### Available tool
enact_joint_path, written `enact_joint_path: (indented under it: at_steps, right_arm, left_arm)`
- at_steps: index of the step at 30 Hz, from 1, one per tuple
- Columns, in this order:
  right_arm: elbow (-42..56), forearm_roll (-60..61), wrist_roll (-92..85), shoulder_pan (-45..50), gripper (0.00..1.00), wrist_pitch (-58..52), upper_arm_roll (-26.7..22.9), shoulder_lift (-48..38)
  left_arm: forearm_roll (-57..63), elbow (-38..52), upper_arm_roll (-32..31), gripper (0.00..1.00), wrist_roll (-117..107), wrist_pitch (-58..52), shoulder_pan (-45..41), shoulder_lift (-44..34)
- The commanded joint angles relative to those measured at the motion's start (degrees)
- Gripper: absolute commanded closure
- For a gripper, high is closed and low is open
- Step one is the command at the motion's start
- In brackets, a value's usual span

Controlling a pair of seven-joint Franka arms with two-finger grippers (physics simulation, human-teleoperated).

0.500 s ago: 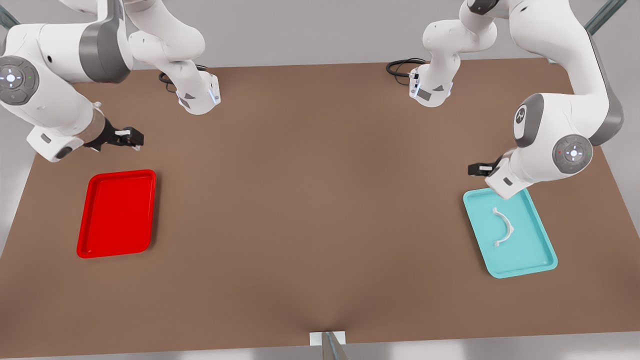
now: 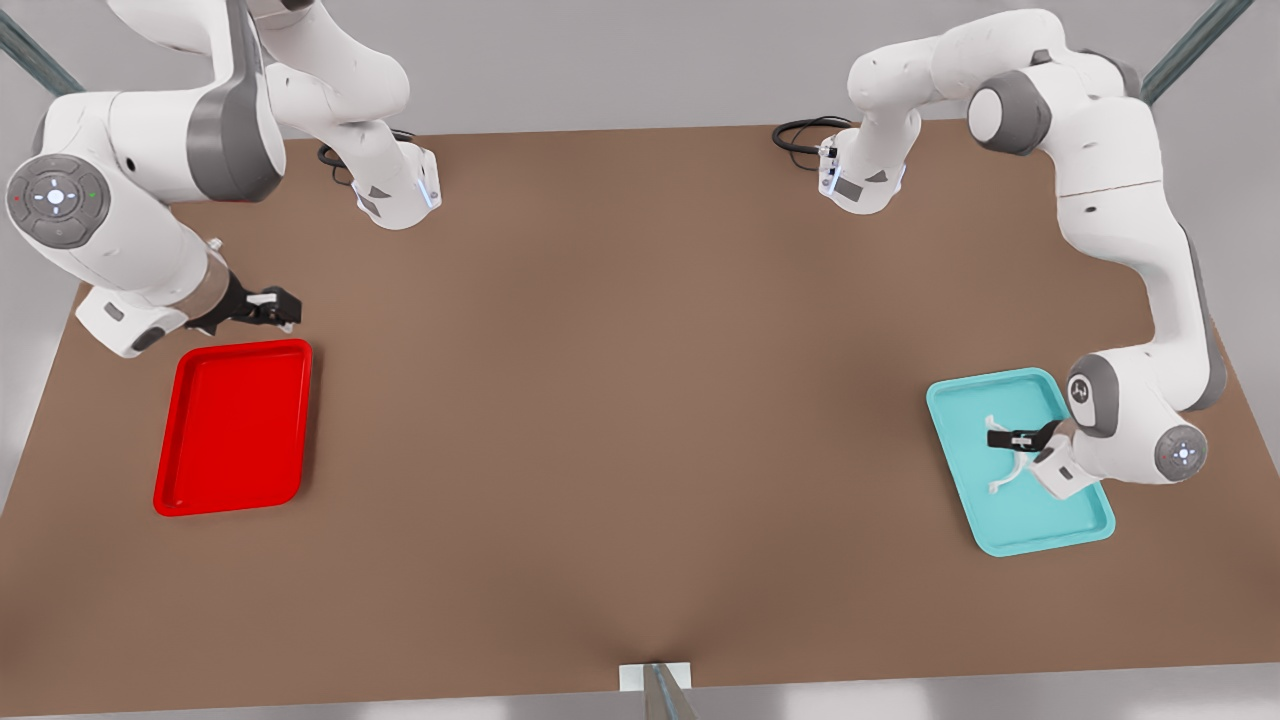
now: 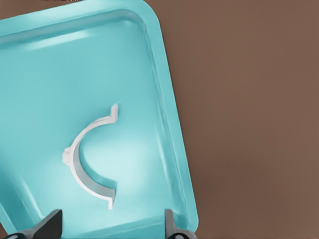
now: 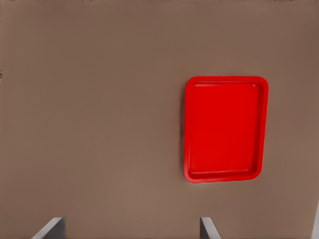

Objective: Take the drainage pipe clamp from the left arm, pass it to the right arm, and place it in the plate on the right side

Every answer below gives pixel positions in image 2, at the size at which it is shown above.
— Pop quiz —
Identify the turquoise plastic tray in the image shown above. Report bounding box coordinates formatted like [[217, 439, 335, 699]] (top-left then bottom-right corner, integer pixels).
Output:
[[925, 367, 1117, 558]]

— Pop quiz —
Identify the silver frame post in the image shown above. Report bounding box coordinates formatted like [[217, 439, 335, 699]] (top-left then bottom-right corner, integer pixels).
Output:
[[0, 13, 85, 98], [619, 661, 701, 720], [1141, 0, 1255, 105]]

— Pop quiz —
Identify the black cable loop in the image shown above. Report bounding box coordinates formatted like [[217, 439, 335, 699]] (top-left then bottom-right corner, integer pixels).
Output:
[[772, 116, 854, 172], [317, 129, 416, 188]]

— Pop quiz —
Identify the white drainage pipe clamp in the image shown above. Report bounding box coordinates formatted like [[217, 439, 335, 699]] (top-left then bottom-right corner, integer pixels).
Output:
[[984, 414, 1037, 496]]

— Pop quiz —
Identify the red plastic tray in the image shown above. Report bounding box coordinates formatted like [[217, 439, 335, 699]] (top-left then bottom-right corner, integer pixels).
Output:
[[153, 339, 314, 518]]

